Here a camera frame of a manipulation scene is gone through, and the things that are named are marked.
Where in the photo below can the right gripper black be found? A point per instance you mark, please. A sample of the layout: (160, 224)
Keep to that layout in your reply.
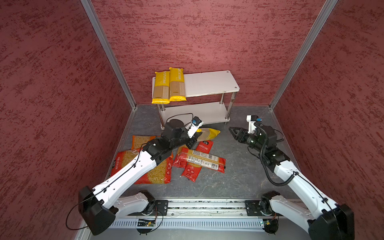
(240, 131)

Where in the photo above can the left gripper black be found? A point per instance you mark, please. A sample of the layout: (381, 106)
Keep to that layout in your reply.
(192, 141)

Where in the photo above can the yellow spaghetti bag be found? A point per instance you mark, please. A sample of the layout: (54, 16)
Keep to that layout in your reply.
(161, 94)
(177, 85)
(207, 134)

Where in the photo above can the red spaghetti bag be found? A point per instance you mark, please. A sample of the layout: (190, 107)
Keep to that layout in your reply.
(180, 163)
(192, 171)

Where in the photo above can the clear labelled spaghetti bag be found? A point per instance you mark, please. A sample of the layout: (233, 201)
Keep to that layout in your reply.
(204, 160)

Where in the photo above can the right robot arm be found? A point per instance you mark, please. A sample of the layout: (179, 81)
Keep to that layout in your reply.
(322, 218)

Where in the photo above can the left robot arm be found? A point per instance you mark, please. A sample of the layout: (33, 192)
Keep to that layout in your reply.
(150, 156)

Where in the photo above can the white two-tier shelf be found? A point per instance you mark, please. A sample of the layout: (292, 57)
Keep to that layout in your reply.
(210, 96)

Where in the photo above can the orange pastatime macaroni bag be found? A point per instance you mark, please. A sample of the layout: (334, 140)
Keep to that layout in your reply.
(138, 140)

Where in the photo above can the red macaroni bag large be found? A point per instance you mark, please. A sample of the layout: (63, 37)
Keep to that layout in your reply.
(161, 174)

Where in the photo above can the red macaroni bag small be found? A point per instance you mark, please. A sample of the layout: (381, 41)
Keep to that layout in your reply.
(122, 159)

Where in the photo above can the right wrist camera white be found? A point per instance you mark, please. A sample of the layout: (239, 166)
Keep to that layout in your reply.
(252, 120)

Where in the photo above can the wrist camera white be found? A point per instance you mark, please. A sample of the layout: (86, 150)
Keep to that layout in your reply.
(252, 120)
(195, 125)

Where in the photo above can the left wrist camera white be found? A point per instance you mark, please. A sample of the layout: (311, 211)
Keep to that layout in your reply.
(195, 125)

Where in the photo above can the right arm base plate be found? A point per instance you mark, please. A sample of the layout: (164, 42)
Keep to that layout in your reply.
(261, 209)

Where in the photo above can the aluminium rail front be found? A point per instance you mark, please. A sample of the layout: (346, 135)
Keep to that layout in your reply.
(207, 207)

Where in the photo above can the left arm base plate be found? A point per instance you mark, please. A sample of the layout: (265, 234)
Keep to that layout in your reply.
(157, 208)

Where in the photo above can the left corner aluminium post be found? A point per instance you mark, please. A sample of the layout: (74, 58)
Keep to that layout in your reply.
(97, 26)

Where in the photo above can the corner aluminium post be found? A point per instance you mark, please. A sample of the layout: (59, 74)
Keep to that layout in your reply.
(317, 26)
(97, 26)

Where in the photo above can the right corner aluminium post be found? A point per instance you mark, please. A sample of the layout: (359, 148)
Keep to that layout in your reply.
(317, 26)

